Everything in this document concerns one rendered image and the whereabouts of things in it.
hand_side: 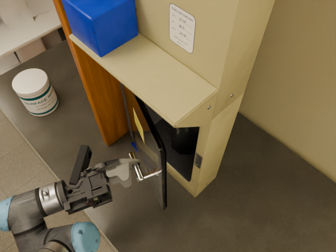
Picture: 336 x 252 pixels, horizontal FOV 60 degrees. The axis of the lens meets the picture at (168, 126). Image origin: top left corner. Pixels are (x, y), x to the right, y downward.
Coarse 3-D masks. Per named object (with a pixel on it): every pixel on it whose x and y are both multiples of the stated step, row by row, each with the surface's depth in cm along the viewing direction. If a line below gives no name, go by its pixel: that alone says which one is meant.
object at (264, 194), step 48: (0, 96) 125; (48, 144) 112; (96, 144) 112; (240, 144) 112; (144, 192) 102; (240, 192) 102; (288, 192) 102; (144, 240) 93; (192, 240) 93; (240, 240) 93; (288, 240) 93
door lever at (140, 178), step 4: (132, 152) 80; (132, 156) 79; (132, 164) 78; (136, 164) 78; (136, 168) 77; (136, 172) 77; (140, 172) 77; (152, 172) 77; (140, 176) 76; (144, 176) 76; (148, 176) 76; (156, 176) 77; (140, 180) 76
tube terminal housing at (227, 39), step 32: (160, 0) 50; (192, 0) 45; (224, 0) 40; (256, 0) 42; (160, 32) 56; (224, 32) 44; (256, 32) 49; (192, 64) 55; (224, 64) 48; (224, 96) 58; (224, 128) 73; (192, 192) 99
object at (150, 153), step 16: (128, 96) 78; (128, 112) 92; (144, 112) 65; (144, 128) 70; (144, 144) 80; (160, 144) 60; (144, 160) 94; (160, 160) 63; (160, 176) 71; (160, 192) 82
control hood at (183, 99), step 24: (120, 48) 59; (144, 48) 59; (120, 72) 55; (144, 72) 55; (168, 72) 55; (192, 72) 55; (144, 96) 52; (168, 96) 52; (192, 96) 52; (168, 120) 50; (192, 120) 53
